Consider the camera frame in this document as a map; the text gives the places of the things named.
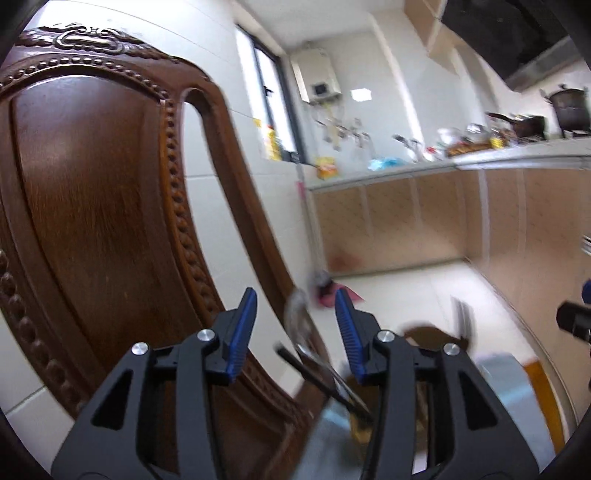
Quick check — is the steel fork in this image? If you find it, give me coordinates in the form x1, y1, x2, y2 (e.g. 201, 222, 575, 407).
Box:
452, 297, 475, 344

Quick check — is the large steel spoon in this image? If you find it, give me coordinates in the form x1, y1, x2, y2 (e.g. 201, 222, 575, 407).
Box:
283, 288, 369, 413

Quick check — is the black chopstick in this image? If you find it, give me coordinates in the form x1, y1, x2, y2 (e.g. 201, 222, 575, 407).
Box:
274, 343, 374, 425

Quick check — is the kitchen counter with cabinets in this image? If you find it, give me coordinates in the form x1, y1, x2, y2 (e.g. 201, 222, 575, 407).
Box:
308, 138, 590, 416

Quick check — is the wooden slatted utensil holder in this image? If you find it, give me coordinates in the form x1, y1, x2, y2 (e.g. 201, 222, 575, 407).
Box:
337, 308, 470, 479

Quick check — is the black wok pan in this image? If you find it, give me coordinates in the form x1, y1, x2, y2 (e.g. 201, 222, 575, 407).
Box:
486, 112, 546, 140

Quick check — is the black cooking pot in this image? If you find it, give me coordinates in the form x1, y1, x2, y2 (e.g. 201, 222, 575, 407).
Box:
540, 84, 590, 139

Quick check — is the carved brown wooden chair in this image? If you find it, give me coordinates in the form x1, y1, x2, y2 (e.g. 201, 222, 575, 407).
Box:
0, 22, 334, 480

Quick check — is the broom with pink dustpan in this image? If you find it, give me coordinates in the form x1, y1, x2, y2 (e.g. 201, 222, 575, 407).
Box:
295, 163, 365, 309

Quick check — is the black range hood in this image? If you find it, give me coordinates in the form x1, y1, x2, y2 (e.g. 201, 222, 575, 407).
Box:
441, 0, 582, 92

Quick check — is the chrome sink faucet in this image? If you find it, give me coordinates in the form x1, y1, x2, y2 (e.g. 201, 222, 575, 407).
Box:
351, 125, 376, 160

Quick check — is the yellow box on counter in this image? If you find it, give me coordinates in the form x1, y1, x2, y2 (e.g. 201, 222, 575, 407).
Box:
315, 156, 339, 180

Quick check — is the yellow detergent bottle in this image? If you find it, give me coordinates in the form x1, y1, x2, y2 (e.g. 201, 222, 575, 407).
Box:
264, 125, 283, 161

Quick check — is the white gas water heater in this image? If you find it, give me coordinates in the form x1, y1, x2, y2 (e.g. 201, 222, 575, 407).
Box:
290, 46, 342, 105

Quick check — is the window with dark frame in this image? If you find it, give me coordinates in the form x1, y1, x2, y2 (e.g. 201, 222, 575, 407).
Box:
235, 25, 307, 164

